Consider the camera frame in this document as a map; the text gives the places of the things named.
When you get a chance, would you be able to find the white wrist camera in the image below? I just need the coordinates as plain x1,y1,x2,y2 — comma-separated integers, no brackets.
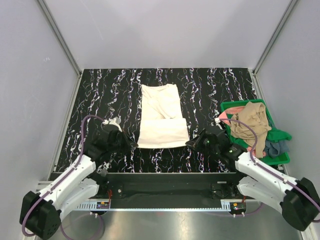
214,117,222,124
102,116,121,129

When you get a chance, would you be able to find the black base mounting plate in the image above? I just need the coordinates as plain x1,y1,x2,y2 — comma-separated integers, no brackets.
95,172,244,203

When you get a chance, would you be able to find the purple cable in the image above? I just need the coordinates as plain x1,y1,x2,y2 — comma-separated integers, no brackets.
21,114,108,240
218,117,320,222

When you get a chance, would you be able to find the cream white t shirt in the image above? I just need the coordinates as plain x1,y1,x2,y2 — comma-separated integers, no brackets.
137,84,190,149

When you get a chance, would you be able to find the green plastic bin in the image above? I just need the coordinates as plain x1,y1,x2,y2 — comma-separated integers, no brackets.
220,100,292,165

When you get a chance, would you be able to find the green t shirt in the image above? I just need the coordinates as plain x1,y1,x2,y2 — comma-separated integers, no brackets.
266,127,292,143

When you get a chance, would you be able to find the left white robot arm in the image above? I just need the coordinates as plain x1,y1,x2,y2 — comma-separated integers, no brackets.
19,123,138,240

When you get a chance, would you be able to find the beige t shirt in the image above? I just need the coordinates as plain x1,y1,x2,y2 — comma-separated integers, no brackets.
230,101,272,159

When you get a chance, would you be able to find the white slotted cable duct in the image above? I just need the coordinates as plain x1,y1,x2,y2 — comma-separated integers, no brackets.
75,199,246,212

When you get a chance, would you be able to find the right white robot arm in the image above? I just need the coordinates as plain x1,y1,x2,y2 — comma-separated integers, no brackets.
185,126,320,232

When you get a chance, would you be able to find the pink t shirt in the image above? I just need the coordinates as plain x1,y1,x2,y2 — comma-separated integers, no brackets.
218,106,245,126

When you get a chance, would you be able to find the left aluminium frame post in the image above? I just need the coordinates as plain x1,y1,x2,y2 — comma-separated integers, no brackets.
36,0,83,77

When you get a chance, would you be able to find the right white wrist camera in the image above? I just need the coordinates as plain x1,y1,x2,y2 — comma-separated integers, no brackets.
214,117,222,124

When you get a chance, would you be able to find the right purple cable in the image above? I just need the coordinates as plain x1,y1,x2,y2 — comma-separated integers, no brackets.
218,117,320,222

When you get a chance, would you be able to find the blue grey t shirt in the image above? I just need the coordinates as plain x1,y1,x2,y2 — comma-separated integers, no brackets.
264,140,290,158

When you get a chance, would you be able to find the right aluminium frame post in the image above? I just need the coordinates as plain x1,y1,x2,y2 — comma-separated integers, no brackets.
252,0,301,76

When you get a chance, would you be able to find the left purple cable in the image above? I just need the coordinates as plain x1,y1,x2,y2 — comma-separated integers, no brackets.
21,114,108,240

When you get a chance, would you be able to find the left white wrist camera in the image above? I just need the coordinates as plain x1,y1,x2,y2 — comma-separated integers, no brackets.
102,116,121,129

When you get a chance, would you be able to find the aluminium frame post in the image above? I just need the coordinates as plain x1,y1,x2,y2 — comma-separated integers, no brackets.
36,0,83,77
252,0,301,76

